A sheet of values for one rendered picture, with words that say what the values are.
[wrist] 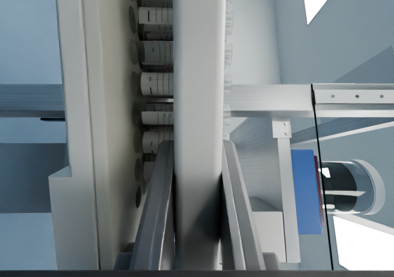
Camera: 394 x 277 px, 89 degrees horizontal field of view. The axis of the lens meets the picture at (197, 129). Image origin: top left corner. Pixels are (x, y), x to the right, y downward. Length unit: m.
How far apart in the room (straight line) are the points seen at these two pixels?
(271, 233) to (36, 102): 0.57
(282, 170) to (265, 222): 0.12
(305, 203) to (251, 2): 5.30
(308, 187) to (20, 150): 0.81
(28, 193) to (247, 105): 0.65
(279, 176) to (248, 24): 4.86
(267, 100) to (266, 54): 4.47
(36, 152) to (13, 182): 0.10
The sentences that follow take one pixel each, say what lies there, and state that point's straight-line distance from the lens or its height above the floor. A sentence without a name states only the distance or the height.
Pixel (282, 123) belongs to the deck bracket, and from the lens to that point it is 0.52.
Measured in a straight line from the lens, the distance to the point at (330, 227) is 0.49.
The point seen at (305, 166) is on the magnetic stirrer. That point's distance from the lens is 0.57.
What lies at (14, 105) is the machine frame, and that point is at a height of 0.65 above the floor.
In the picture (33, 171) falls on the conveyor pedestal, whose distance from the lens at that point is 0.77.
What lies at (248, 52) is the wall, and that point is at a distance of 4.83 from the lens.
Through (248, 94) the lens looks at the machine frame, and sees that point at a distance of 0.45.
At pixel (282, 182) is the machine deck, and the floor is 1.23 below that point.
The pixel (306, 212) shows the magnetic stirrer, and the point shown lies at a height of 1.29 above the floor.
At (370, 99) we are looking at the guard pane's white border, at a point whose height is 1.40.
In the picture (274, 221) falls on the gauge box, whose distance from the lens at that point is 0.52.
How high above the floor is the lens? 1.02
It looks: 1 degrees up
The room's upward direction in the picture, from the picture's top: 90 degrees clockwise
